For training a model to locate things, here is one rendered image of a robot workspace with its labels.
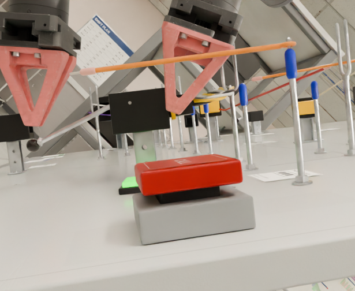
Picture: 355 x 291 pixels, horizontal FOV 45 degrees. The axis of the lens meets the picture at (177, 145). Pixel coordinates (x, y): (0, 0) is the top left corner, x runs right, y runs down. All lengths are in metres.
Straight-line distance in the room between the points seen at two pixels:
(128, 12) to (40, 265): 8.27
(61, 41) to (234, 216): 0.26
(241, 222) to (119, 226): 0.08
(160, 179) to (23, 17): 0.25
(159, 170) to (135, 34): 8.11
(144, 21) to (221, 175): 8.19
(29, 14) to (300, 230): 0.30
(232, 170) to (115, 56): 7.98
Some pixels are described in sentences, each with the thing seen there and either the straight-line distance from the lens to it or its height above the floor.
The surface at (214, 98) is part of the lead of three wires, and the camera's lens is 0.44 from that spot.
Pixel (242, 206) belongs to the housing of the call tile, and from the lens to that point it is 0.21.
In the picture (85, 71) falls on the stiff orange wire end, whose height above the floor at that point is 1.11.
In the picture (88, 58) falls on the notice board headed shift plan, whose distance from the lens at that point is 8.23.
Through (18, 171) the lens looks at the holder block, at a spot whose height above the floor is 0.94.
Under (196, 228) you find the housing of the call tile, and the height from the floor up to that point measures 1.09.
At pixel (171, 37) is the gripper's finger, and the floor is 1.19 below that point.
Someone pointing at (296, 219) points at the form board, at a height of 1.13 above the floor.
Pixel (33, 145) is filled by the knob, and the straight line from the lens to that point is 0.46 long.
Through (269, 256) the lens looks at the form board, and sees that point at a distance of 0.18.
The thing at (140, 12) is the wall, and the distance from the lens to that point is 8.43.
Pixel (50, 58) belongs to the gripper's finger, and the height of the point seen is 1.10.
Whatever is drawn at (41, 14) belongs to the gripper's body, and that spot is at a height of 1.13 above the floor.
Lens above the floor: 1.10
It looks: 5 degrees up
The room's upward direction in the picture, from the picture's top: 45 degrees clockwise
